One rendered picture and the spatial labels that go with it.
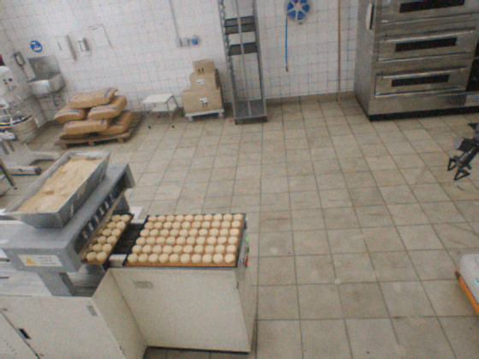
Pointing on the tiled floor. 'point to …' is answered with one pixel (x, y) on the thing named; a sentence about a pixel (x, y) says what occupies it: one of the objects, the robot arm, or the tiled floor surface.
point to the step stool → (160, 104)
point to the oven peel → (339, 47)
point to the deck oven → (417, 58)
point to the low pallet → (99, 137)
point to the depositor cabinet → (68, 316)
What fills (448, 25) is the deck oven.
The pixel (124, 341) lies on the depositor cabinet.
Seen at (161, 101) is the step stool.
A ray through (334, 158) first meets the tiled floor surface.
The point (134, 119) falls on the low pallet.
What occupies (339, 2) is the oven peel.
